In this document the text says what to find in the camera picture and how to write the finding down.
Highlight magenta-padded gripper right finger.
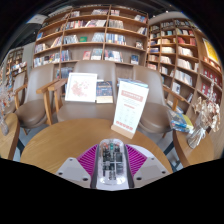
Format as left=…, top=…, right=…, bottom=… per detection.
left=124, top=144, right=172, bottom=189

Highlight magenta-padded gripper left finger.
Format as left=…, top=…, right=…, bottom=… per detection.
left=55, top=144, right=100, bottom=189

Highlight transparent computer mouse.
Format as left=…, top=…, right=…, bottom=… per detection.
left=94, top=138, right=130, bottom=191

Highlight beige wooden-armed armchair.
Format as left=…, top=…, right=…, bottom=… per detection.
left=131, top=65, right=188, bottom=136
left=48, top=60, right=118, bottom=123
left=13, top=63, right=61, bottom=129

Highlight white table sign wooden base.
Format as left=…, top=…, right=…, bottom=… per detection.
left=110, top=80, right=150, bottom=140

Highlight stack of colourful books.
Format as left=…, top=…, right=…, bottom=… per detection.
left=168, top=109, right=195, bottom=134

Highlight round wooden side table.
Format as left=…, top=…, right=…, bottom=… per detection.
left=0, top=112, right=22, bottom=161
left=172, top=124, right=216, bottom=168

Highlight glass vase beige dried flowers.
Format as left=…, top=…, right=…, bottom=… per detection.
left=186, top=78, right=222, bottom=150

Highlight dark blue book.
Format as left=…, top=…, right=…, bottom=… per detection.
left=95, top=80, right=115, bottom=104

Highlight white framed floral print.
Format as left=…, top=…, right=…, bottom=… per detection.
left=64, top=72, right=99, bottom=103

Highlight curved wooden bookshelf unit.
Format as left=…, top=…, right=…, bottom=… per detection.
left=146, top=18, right=224, bottom=118

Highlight distant wooden bookshelf unit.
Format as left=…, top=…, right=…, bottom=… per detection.
left=4, top=48, right=26, bottom=79

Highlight wide wooden bookshelf unit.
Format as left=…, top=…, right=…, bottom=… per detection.
left=32, top=4, right=150, bottom=79

